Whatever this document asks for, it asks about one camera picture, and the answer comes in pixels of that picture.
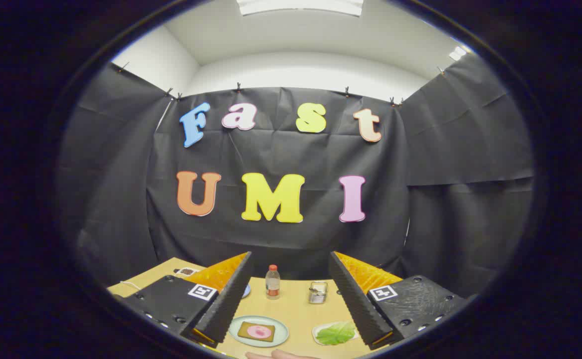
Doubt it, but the white square plate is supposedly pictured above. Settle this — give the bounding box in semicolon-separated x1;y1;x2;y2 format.
312;321;360;346

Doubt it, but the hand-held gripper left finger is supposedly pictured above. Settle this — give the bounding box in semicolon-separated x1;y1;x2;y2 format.
120;251;253;349

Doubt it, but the wire mesh cutlery basket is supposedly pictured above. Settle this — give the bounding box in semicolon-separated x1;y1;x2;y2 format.
308;281;329;304

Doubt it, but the pale green round plate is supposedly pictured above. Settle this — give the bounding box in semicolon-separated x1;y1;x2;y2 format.
228;315;290;348

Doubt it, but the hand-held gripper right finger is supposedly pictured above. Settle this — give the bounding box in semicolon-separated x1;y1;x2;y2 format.
328;251;468;350

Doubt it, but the clear bottle with red cap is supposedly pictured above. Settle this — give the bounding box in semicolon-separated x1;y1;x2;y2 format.
265;265;281;300

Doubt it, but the brown toast slice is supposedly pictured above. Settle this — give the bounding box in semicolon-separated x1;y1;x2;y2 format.
237;321;276;343

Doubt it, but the large ceiling light panel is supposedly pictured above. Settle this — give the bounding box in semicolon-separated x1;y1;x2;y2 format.
236;0;365;17

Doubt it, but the green lettuce leaf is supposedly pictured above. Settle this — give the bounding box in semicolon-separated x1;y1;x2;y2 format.
316;322;357;346

